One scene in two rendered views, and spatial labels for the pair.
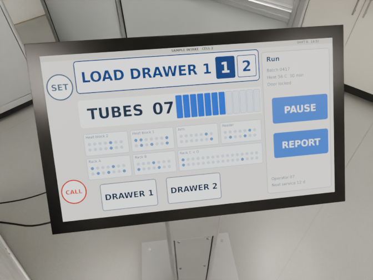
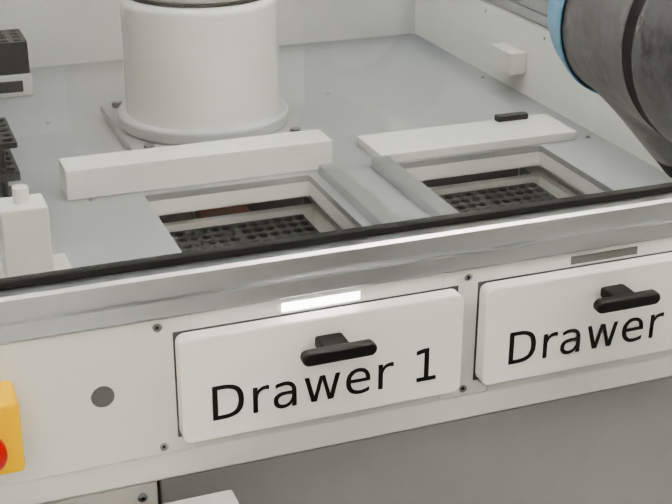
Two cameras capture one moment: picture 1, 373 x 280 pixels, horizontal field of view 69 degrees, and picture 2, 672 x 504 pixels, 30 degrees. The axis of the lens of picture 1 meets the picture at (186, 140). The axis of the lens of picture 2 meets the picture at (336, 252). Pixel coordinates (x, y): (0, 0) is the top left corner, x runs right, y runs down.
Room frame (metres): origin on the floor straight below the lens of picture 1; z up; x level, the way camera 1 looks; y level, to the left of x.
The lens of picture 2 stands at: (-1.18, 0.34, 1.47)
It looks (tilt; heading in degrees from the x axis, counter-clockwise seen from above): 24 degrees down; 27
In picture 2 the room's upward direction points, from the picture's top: straight up
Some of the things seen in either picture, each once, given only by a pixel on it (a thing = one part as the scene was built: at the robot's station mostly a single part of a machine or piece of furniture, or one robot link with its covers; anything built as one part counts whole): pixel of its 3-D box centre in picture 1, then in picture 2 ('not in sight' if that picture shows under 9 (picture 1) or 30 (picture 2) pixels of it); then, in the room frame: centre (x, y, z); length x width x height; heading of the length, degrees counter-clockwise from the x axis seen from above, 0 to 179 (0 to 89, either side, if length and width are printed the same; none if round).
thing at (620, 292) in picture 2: not in sight; (620, 296); (-0.01, 0.62, 0.91); 0.07 x 0.04 x 0.01; 138
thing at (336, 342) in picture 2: not in sight; (334, 346); (-0.25, 0.83, 0.91); 0.07 x 0.04 x 0.01; 138
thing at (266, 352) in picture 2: not in sight; (324, 363); (-0.23, 0.85, 0.87); 0.29 x 0.02 x 0.11; 138
